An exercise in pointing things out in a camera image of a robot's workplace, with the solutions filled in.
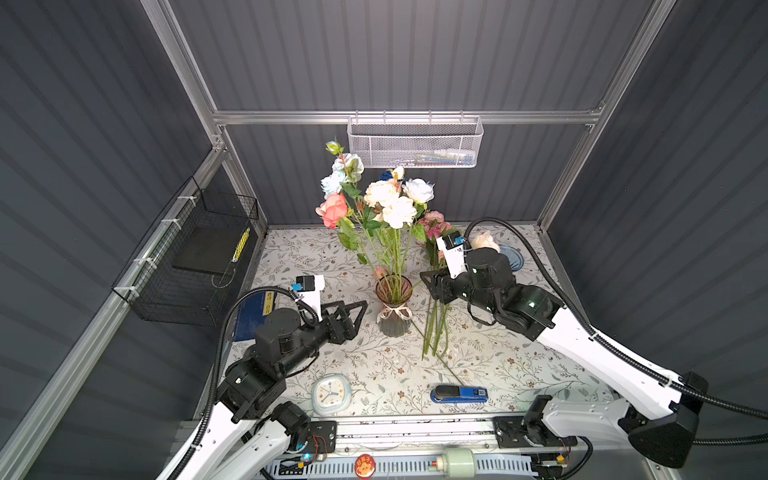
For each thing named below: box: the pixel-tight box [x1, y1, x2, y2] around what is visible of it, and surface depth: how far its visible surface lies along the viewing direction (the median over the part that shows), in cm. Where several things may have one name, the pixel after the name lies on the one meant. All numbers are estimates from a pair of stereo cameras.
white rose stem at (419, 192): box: [402, 178, 435, 279], surface depth 69 cm
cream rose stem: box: [382, 196, 417, 301], surface depth 67 cm
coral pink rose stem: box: [315, 193, 387, 295], surface depth 67 cm
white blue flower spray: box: [321, 140, 387, 295], surface depth 70 cm
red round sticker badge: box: [354, 454, 376, 479], surface depth 71 cm
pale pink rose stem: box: [471, 230, 500, 253], surface depth 63 cm
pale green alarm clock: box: [311, 373, 352, 415], surface depth 79 cm
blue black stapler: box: [430, 385, 489, 404], surface depth 80 cm
